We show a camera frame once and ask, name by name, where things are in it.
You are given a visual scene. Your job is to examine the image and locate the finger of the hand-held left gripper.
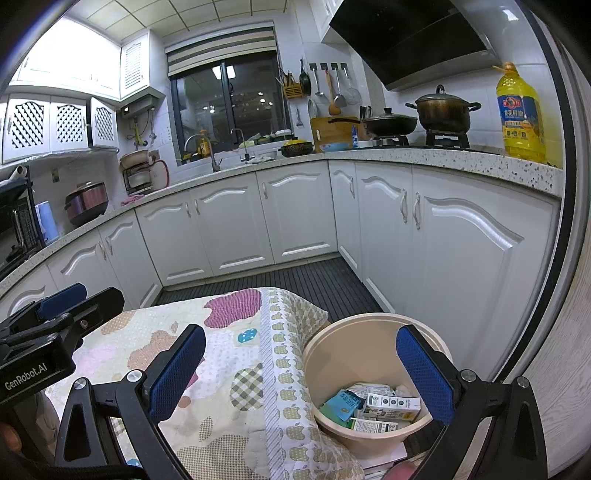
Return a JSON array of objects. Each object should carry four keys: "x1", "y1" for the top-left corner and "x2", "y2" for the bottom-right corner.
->
[
  {"x1": 0, "y1": 283, "x2": 88, "y2": 335},
  {"x1": 9, "y1": 287, "x2": 125, "y2": 342}
]

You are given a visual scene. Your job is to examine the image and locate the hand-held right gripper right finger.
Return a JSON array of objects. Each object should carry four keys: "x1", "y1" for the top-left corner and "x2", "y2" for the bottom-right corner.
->
[{"x1": 396, "y1": 324, "x2": 548, "y2": 480}]

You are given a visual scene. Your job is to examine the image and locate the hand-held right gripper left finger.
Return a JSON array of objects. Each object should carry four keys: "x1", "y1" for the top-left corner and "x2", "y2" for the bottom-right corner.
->
[{"x1": 52, "y1": 323, "x2": 207, "y2": 480}]

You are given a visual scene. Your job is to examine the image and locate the white green carton box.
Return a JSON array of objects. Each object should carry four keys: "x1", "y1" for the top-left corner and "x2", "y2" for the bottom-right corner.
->
[{"x1": 362, "y1": 392, "x2": 422, "y2": 414}]

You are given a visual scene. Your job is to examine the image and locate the white rainbow medicine box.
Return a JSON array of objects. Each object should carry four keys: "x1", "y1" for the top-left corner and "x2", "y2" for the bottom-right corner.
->
[{"x1": 348, "y1": 418, "x2": 400, "y2": 435}]

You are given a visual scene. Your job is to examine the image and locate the blue wipes packet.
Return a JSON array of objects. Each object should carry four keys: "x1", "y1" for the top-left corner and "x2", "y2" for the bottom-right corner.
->
[{"x1": 318, "y1": 389, "x2": 368, "y2": 422}]

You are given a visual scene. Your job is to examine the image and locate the beige plastic bucket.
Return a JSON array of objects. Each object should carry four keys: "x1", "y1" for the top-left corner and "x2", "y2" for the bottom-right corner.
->
[{"x1": 301, "y1": 313, "x2": 455, "y2": 460}]

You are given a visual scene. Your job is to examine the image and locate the person's left hand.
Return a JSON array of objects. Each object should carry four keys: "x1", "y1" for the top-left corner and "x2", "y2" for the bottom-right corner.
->
[{"x1": 0, "y1": 392, "x2": 63, "y2": 462}]

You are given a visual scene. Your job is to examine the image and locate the patterned quilted blanket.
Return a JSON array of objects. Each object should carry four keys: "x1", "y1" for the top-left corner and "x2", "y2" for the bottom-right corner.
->
[{"x1": 44, "y1": 286, "x2": 365, "y2": 480}]

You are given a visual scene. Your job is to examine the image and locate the light blue cup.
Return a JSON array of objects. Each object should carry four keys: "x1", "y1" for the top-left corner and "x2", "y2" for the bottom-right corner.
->
[{"x1": 36, "y1": 200, "x2": 60, "y2": 245}]

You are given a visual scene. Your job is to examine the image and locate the black microwave oven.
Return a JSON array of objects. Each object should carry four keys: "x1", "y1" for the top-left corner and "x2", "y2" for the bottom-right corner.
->
[{"x1": 0, "y1": 178, "x2": 47, "y2": 273}]

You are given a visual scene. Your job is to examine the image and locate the dark red rice cooker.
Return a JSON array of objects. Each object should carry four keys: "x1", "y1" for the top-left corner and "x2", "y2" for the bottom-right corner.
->
[{"x1": 65, "y1": 181, "x2": 110, "y2": 227}]

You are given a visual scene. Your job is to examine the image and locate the white paper roll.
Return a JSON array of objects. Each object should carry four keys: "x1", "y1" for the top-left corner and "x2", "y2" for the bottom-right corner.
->
[{"x1": 0, "y1": 166, "x2": 31, "y2": 185}]

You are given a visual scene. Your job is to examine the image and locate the stacked clay pots on rack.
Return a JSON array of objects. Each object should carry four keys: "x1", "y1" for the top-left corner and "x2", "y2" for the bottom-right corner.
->
[{"x1": 120, "y1": 148, "x2": 155, "y2": 195}]

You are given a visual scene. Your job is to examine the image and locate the tall steel faucet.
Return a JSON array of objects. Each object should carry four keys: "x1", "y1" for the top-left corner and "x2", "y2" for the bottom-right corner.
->
[{"x1": 185, "y1": 135, "x2": 221, "y2": 172}]

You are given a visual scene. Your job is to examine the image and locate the white base cabinets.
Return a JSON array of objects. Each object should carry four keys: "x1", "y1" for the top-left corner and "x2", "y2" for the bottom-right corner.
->
[{"x1": 0, "y1": 159, "x2": 566, "y2": 324}]

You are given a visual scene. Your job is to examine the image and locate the small steel faucet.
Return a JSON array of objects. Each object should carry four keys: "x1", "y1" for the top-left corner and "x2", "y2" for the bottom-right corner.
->
[{"x1": 230, "y1": 128, "x2": 252, "y2": 162}]

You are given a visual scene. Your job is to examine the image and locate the dark kitchen window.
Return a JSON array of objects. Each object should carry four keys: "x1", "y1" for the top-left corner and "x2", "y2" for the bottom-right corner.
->
[{"x1": 171, "y1": 50, "x2": 289, "y2": 155}]

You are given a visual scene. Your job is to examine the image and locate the black gas stove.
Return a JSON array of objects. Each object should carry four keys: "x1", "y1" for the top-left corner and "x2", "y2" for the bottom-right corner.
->
[{"x1": 372, "y1": 131, "x2": 472, "y2": 149}]

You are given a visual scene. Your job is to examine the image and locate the yellow black casserole pot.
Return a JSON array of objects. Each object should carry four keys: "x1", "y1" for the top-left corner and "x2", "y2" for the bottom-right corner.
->
[{"x1": 278, "y1": 137, "x2": 315, "y2": 157}]

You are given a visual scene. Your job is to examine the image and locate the black wok with lid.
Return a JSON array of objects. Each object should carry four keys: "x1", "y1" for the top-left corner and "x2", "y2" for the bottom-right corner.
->
[{"x1": 332, "y1": 107, "x2": 419, "y2": 137}]

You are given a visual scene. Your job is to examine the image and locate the wooden cutting board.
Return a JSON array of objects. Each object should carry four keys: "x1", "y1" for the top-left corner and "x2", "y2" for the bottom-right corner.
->
[{"x1": 310, "y1": 116, "x2": 361, "y2": 153}]

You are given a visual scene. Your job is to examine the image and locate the dark stock pot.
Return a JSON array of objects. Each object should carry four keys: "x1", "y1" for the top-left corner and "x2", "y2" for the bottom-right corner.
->
[{"x1": 405, "y1": 84, "x2": 482, "y2": 134}]

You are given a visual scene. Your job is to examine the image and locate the yellow cooking oil bottle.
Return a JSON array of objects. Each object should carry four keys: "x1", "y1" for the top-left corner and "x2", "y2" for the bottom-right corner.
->
[{"x1": 493, "y1": 61, "x2": 546, "y2": 163}]

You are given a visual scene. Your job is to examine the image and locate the wooden spatula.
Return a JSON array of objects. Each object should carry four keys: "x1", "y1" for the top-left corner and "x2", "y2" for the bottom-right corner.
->
[{"x1": 326, "y1": 71, "x2": 340, "y2": 116}]

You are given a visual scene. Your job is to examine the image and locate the striped roller blind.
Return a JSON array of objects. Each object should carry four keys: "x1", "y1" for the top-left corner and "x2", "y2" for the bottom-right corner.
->
[{"x1": 165, "y1": 25, "x2": 279, "y2": 77}]

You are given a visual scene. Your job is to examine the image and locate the steel skimmer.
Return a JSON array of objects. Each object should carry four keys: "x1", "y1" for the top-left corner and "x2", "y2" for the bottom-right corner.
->
[{"x1": 344, "y1": 69, "x2": 362, "y2": 107}]

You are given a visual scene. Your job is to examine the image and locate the yellow chopstick holder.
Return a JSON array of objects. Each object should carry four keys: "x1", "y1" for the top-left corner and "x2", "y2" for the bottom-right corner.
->
[{"x1": 277, "y1": 71, "x2": 301, "y2": 100}]

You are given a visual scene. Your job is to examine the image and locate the black range hood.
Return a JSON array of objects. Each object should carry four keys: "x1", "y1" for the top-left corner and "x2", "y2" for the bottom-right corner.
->
[{"x1": 330, "y1": 0, "x2": 504, "y2": 90}]

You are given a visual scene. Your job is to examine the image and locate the white lattice wall cabinet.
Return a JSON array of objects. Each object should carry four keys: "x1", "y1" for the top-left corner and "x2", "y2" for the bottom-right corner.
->
[{"x1": 0, "y1": 95, "x2": 120, "y2": 164}]

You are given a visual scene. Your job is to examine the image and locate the white upper wall cabinet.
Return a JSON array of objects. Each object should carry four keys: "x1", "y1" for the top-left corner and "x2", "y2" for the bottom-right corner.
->
[{"x1": 9, "y1": 14, "x2": 167, "y2": 100}]

